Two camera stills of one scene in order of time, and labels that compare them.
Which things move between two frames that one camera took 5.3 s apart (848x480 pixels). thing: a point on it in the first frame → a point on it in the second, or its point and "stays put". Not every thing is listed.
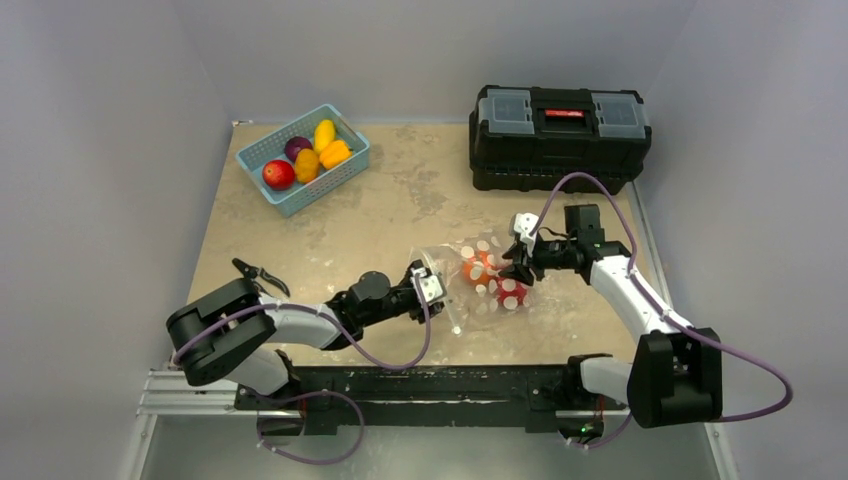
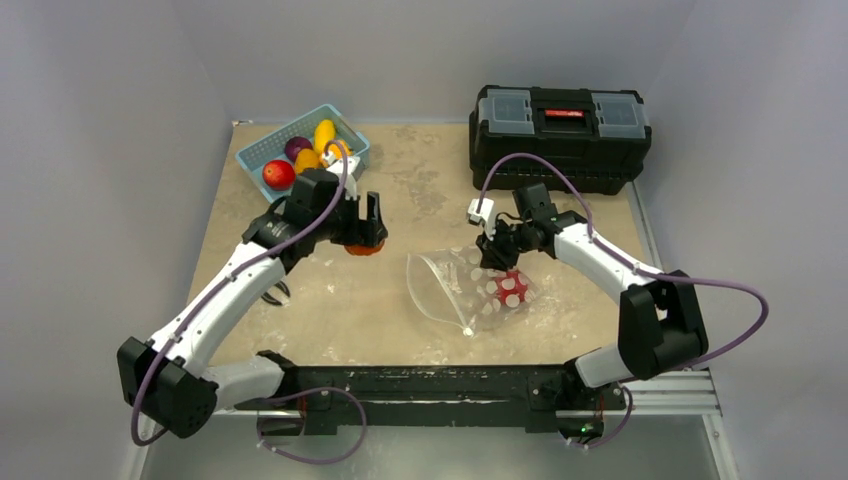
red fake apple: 278,174 stays put
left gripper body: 415,313 → 347,228
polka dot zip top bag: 476,292 stays put
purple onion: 294,144 stays put
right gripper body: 530,253 → 502,246
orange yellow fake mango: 306,165 stays put
